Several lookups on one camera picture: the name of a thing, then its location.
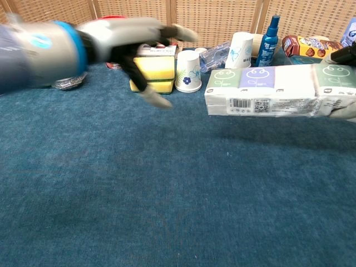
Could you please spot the grey black left robot hand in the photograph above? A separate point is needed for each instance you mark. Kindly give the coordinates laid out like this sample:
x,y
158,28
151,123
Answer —
x,y
116,39

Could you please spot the grey black right robot hand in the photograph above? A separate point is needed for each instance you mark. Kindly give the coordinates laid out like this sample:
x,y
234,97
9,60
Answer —
x,y
345,55

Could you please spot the long multicolour tissue pack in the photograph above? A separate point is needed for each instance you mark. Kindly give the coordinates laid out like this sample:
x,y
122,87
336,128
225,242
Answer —
x,y
278,91

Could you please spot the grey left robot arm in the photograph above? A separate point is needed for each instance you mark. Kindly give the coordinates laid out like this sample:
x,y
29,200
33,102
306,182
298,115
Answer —
x,y
36,53

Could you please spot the white and blue bag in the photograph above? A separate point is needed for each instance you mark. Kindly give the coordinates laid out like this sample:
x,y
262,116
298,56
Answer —
x,y
350,32

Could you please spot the red instant noodle cup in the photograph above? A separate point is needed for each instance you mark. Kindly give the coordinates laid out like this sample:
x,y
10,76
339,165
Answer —
x,y
113,66

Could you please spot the brown cookie package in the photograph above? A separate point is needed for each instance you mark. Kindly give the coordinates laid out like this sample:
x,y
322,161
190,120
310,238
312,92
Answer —
x,y
308,47

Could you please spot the white box red blue print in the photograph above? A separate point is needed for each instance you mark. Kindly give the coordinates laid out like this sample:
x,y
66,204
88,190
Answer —
x,y
164,51

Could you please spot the yellow sponge with green base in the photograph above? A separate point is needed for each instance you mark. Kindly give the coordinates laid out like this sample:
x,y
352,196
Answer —
x,y
158,68
161,86

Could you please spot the blue spray bottle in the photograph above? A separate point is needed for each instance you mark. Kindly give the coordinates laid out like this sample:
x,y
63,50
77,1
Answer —
x,y
267,47

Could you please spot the paper cup with blue flower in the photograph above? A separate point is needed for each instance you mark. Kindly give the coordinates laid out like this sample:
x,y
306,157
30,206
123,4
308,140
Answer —
x,y
188,72

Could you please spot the beige box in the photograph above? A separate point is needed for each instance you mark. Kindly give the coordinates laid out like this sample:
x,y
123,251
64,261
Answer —
x,y
257,46

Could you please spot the clear plastic bag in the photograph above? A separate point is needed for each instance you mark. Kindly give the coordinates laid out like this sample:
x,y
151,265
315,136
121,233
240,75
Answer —
x,y
215,57

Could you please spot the woven bamboo folding screen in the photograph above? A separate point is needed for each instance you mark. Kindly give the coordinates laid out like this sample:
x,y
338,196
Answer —
x,y
217,16

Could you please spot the paper cup with blue butterfly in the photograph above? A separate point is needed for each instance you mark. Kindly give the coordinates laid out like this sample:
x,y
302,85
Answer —
x,y
239,51

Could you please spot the blue tablecloth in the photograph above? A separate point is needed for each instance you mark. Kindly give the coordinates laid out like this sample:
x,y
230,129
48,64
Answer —
x,y
167,180

